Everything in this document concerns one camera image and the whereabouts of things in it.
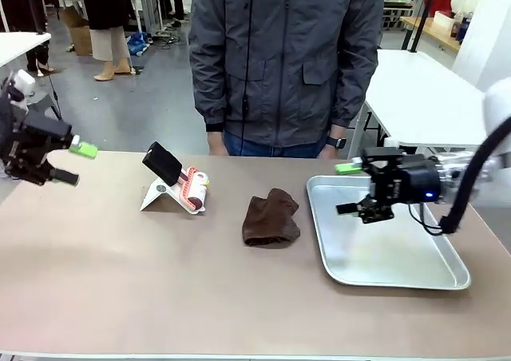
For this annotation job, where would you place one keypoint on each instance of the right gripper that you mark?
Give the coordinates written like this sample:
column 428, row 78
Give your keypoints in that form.
column 415, row 181

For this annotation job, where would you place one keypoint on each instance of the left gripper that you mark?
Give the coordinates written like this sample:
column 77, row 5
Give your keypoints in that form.
column 12, row 137

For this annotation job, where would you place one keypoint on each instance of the brown cloth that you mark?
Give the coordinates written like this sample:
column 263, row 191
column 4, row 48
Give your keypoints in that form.
column 271, row 221

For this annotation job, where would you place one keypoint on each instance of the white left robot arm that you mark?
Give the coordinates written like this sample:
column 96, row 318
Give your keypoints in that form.
column 24, row 81

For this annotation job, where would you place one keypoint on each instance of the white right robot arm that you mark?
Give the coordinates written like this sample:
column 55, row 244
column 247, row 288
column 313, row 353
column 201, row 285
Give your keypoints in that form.
column 497, row 105

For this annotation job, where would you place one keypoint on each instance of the person's right forearm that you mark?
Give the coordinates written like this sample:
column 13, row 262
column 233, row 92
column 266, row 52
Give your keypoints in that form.
column 203, row 97

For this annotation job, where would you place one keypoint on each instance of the person's left forearm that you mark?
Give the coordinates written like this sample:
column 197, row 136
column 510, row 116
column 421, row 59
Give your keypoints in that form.
column 355, row 97

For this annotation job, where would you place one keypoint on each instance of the person's left hand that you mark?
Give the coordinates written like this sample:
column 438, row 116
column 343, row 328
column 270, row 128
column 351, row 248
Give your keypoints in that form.
column 329, row 153

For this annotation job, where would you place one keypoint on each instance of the person's right hand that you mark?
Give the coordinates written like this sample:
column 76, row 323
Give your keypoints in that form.
column 217, row 143

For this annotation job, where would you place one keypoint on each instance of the grey metal stool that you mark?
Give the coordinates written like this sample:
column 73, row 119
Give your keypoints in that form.
column 46, row 105

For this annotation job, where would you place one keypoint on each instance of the black wrist watch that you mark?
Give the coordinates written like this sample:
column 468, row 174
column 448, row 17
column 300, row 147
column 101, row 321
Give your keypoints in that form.
column 337, row 142

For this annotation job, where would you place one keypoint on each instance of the silver metal tray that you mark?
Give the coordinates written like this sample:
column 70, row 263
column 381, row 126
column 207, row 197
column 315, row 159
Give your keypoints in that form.
column 391, row 257

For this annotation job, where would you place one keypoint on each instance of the large white table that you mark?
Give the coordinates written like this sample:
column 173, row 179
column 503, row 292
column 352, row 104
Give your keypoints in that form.
column 419, row 93

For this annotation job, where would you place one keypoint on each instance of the white folded stand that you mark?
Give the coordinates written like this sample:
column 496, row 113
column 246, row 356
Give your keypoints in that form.
column 159, row 197

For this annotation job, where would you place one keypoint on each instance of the small white table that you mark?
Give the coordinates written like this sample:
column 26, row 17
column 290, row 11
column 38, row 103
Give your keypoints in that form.
column 16, row 43

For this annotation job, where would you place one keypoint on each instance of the cardboard box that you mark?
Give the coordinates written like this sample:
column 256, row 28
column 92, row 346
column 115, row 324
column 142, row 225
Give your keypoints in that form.
column 80, row 37

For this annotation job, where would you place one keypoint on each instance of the blue plastic bag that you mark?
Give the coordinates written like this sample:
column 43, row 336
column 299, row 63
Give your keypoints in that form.
column 137, row 43

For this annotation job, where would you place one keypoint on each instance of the person in black clothes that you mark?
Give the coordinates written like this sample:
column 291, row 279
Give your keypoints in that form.
column 16, row 9

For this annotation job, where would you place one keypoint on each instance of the person in grey jacket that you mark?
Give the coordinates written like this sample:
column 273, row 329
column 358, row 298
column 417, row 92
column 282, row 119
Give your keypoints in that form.
column 283, row 57

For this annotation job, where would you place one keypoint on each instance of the person in beige bottoms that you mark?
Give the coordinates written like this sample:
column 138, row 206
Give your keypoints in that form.
column 105, row 1

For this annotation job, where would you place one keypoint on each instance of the wooden workbench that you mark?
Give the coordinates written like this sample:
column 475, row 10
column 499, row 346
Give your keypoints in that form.
column 435, row 31

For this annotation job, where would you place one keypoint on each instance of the black stand pole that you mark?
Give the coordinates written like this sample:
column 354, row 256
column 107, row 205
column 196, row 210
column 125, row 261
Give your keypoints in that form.
column 419, row 21

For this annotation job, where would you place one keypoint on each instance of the dark bottle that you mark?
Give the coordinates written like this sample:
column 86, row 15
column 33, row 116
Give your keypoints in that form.
column 456, row 25

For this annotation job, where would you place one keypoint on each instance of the white box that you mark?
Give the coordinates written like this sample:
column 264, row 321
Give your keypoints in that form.
column 442, row 18

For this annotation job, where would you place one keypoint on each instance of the blue label bottle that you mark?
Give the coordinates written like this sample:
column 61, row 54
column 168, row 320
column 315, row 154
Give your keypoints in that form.
column 466, row 27

